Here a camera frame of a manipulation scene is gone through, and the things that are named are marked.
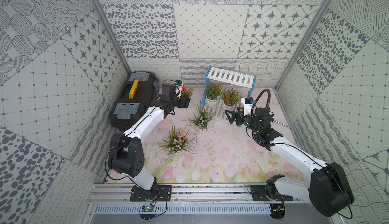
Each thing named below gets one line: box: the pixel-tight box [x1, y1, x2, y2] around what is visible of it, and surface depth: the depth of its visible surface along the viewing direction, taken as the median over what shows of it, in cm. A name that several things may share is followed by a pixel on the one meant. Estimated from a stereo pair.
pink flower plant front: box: [152, 122, 194, 157], surface depth 79 cm
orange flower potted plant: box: [181, 82, 197, 99], surface depth 85 cm
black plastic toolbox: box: [108, 70, 160, 131], surface depth 92 cm
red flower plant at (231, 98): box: [222, 85, 245, 111], surface depth 97 cm
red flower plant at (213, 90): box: [204, 82, 224, 109], surface depth 100 cm
